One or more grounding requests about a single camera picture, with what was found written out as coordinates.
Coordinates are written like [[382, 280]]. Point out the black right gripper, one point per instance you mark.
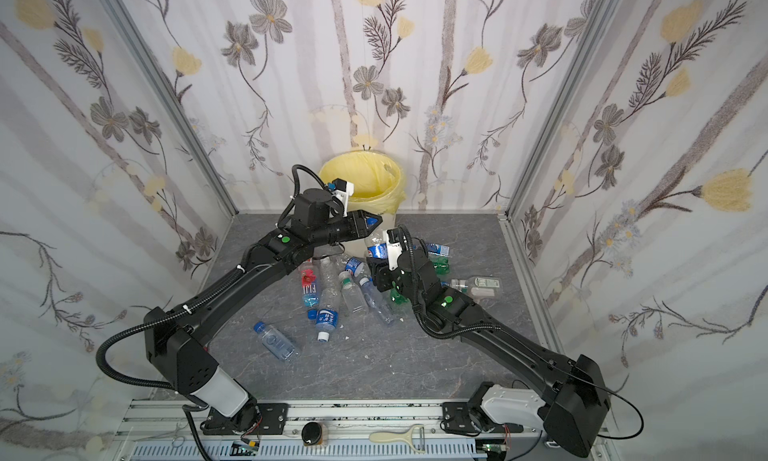
[[384, 274]]

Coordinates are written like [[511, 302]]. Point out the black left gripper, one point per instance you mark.
[[351, 226]]

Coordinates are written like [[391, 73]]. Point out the green soda bottle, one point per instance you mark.
[[397, 298], [441, 266]]

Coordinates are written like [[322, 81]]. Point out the red cap Fiji bottle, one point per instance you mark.
[[310, 294]]

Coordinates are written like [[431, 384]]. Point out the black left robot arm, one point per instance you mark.
[[176, 340]]

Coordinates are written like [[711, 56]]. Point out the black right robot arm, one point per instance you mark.
[[574, 399]]

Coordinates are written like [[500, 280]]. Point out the yellow bin liner bag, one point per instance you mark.
[[379, 182]]

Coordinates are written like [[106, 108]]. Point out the green soda bottle upright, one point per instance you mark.
[[397, 298]]

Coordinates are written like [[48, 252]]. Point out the small blue label bottle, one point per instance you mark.
[[438, 250]]

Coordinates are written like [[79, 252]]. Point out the clear bottle blue label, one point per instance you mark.
[[330, 300]]

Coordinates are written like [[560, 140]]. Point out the white green label bottle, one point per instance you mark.
[[478, 287]]

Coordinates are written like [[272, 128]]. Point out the beige vegetable peeler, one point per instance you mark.
[[414, 438]]

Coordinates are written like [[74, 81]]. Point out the black round knob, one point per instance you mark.
[[313, 434]]

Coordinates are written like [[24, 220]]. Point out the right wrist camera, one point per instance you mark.
[[394, 246]]

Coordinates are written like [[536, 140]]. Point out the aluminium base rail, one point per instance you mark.
[[159, 431]]

